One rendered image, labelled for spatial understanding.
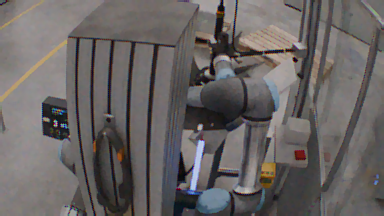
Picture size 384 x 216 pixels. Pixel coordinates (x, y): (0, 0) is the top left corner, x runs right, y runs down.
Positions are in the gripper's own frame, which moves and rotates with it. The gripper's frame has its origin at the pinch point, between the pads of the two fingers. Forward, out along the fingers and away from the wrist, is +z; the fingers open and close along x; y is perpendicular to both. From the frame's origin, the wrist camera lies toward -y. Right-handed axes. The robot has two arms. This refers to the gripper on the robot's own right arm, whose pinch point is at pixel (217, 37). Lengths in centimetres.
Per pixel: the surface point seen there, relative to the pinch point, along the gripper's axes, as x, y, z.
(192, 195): -6, 64, -40
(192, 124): -9.0, 32.7, -23.1
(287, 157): 50, 63, -13
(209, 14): 36, 107, 271
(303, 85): 64, 37, 24
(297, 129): 57, 52, 0
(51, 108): -81, 26, -28
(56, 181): -110, 150, 29
